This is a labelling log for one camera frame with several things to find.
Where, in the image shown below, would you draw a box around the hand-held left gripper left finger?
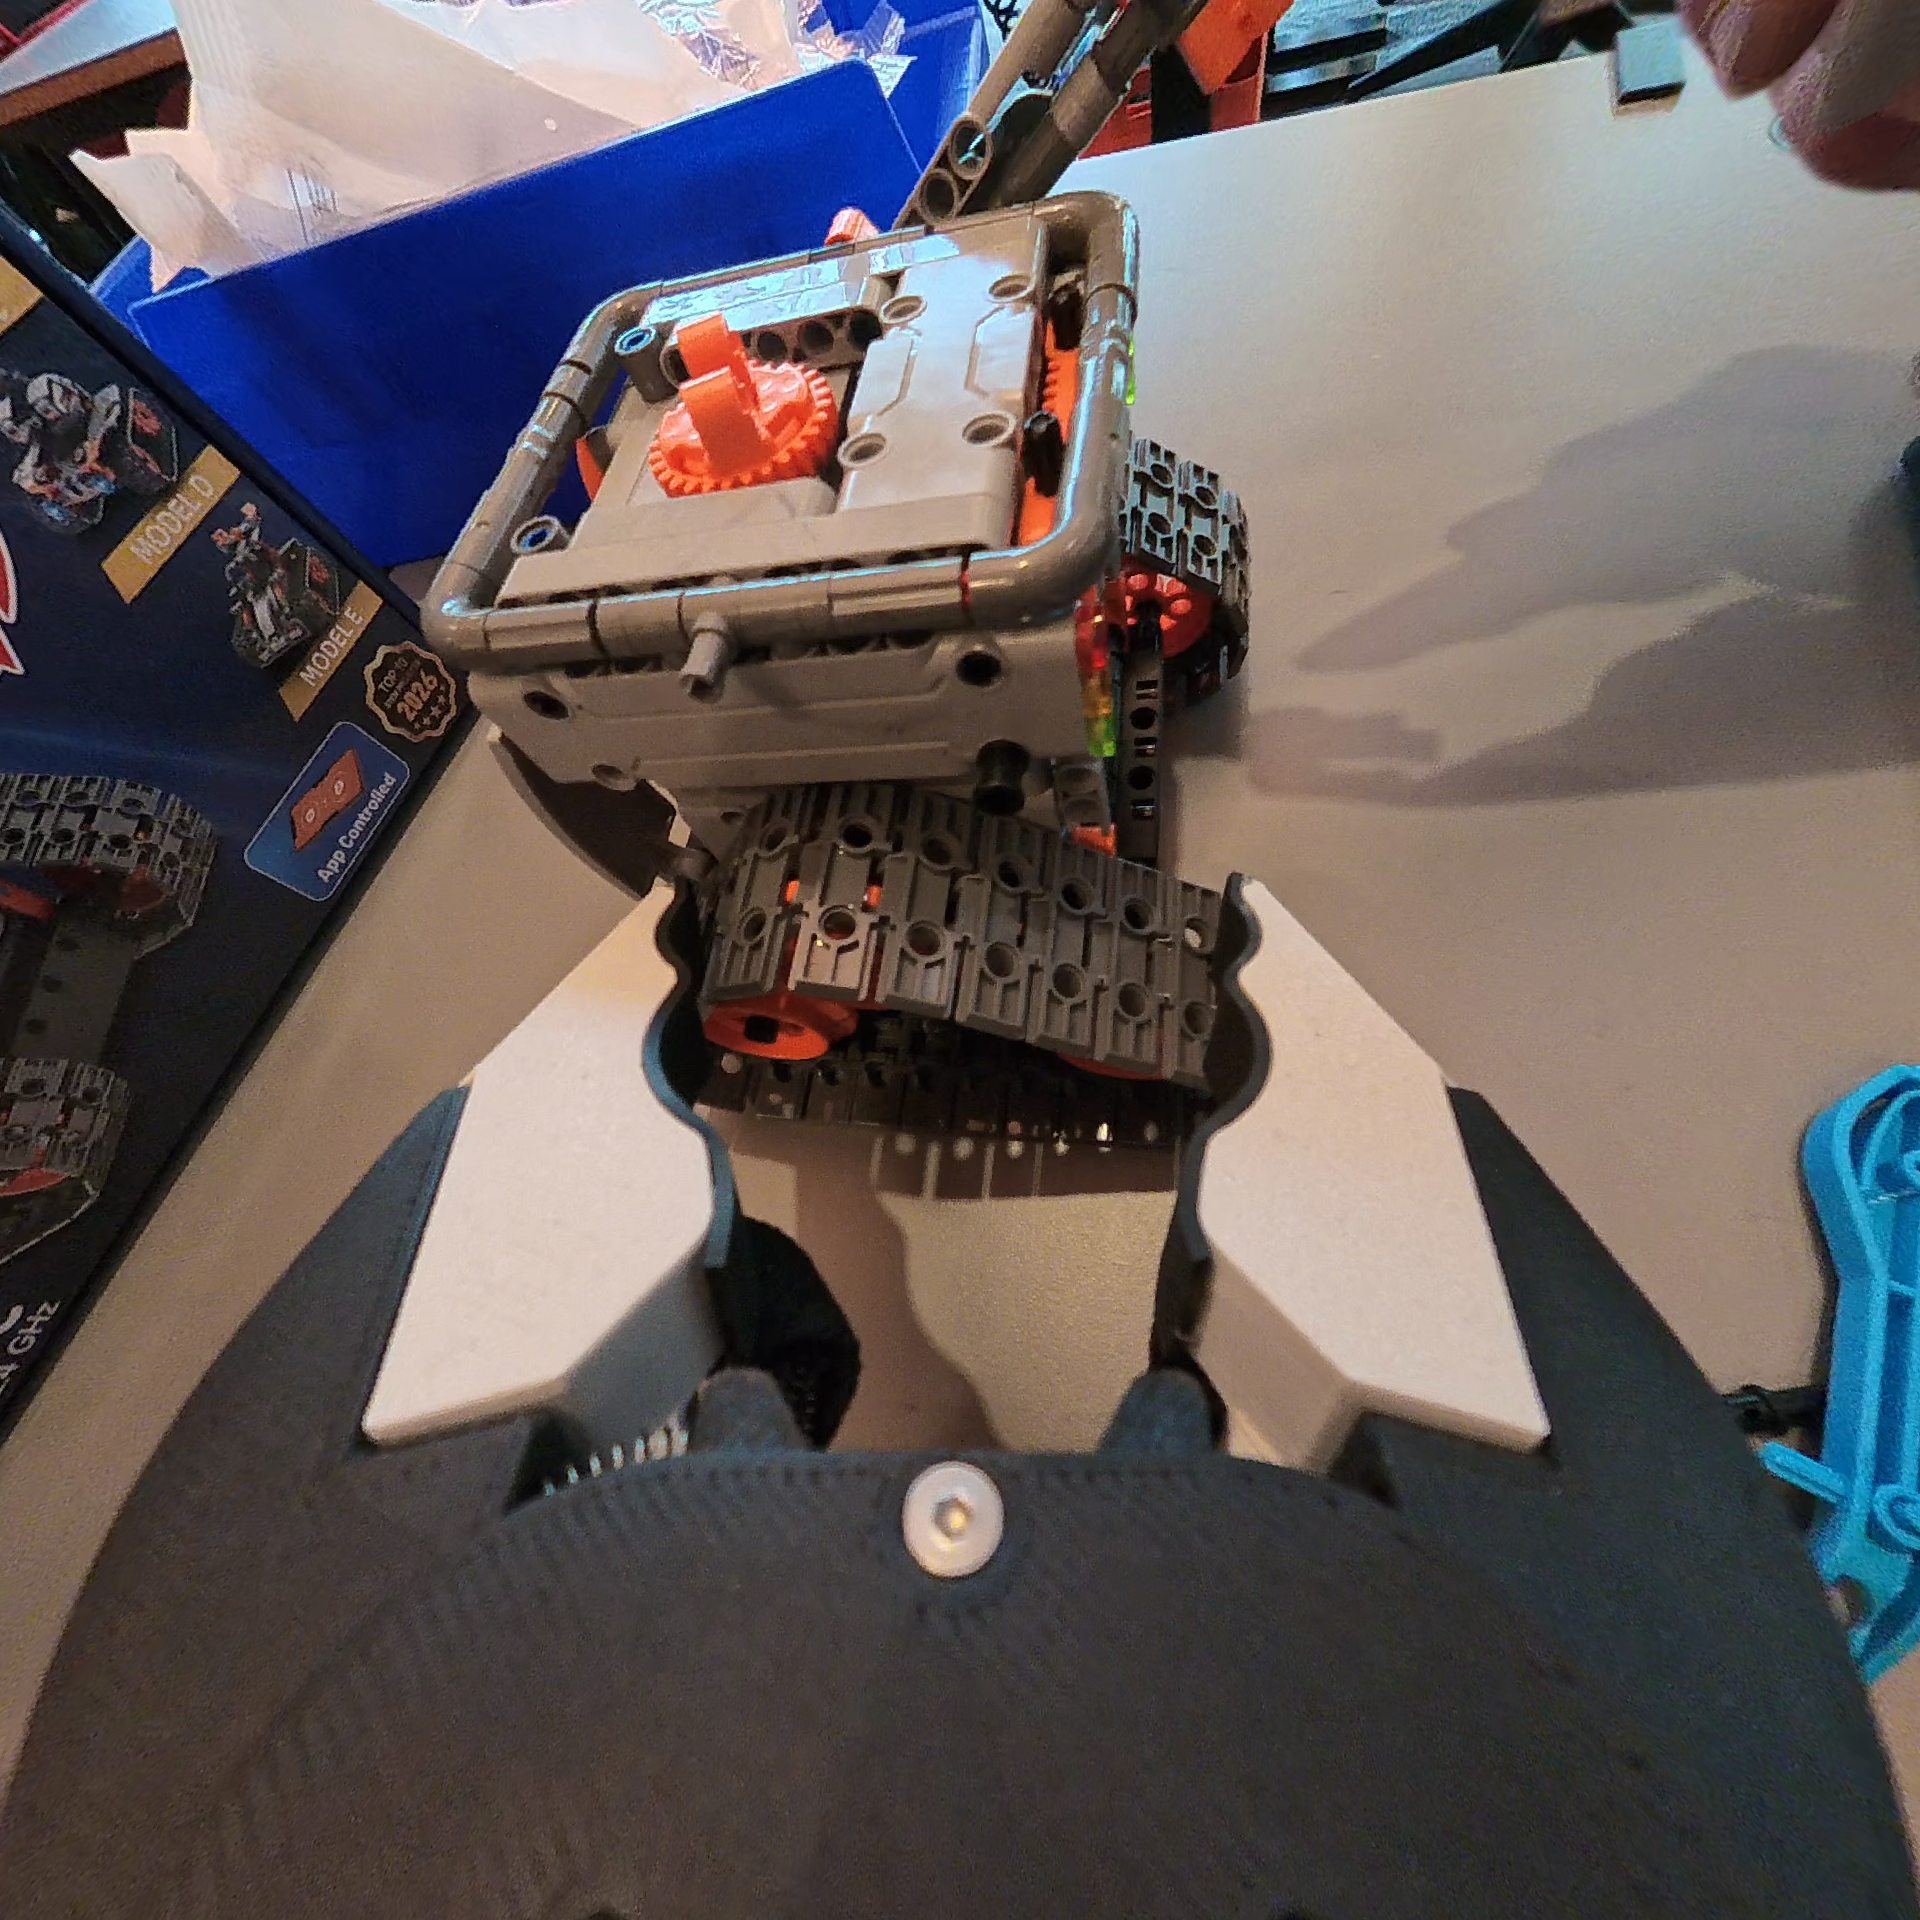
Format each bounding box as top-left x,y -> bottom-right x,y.
357,885 -> 737,1450

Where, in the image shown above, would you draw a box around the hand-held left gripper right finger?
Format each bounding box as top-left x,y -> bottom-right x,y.
1153,874 -> 1552,1474

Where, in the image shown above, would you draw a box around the grey orange tracked toy robot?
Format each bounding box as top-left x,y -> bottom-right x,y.
420,188 -> 1254,1143

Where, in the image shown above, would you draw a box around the grey orange toy arm assembly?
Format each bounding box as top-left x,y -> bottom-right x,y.
915,0 -> 1292,204

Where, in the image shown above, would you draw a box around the blue plastic brick separator tool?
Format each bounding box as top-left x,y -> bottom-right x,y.
1763,1062 -> 1920,1685

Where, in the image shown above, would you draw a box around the dark blue robot kit box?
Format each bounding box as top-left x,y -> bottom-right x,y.
0,211 -> 485,1445

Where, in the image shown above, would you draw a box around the blue plastic bin with bags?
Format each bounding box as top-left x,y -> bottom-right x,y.
90,0 -> 1058,572

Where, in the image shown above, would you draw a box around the orange plastic crate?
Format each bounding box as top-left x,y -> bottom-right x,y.
1084,46 -> 1273,164

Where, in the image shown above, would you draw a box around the crumpled clear plastic bags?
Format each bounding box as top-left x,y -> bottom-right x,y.
66,0 -> 917,288

